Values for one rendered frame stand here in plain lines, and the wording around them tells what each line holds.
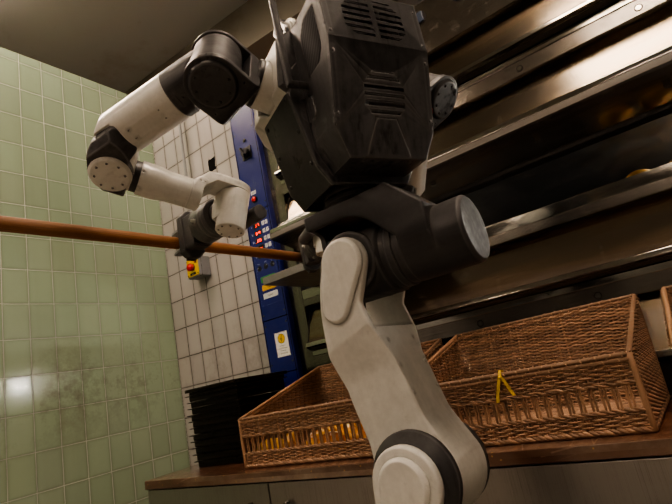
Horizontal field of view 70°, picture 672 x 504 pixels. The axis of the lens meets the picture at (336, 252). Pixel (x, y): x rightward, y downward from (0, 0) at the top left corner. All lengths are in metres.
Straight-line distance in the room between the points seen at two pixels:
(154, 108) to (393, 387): 0.63
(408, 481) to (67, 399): 1.88
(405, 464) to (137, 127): 0.72
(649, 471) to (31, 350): 2.15
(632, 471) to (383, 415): 0.50
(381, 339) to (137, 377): 1.93
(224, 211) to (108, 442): 1.62
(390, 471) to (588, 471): 0.47
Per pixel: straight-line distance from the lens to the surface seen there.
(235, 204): 1.08
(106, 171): 1.01
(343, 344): 0.81
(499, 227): 1.70
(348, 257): 0.79
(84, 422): 2.46
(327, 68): 0.81
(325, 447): 1.46
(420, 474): 0.75
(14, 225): 1.09
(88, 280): 2.57
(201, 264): 2.50
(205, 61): 0.86
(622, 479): 1.12
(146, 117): 0.96
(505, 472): 1.17
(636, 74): 1.58
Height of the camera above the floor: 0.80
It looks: 14 degrees up
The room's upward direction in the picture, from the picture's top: 12 degrees counter-clockwise
